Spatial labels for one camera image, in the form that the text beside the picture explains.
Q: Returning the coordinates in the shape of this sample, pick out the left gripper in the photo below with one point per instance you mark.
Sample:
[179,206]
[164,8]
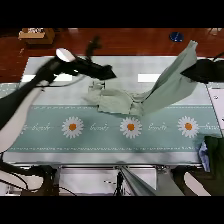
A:
[98,70]

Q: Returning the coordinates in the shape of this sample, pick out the pale green T-shirt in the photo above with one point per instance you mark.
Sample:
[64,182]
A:
[166,90]

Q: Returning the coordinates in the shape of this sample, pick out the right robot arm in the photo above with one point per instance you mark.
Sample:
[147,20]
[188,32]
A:
[204,71]

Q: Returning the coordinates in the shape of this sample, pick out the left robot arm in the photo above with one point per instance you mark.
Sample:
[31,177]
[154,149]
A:
[20,100]

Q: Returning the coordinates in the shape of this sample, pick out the cardboard box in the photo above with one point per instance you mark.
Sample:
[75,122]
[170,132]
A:
[37,35]

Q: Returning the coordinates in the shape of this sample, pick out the blue round object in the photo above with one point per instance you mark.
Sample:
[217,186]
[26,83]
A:
[176,36]

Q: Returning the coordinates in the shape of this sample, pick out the blue garment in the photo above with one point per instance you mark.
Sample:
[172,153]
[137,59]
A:
[204,156]

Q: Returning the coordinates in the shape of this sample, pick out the silver frame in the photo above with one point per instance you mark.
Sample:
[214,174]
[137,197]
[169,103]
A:
[140,186]

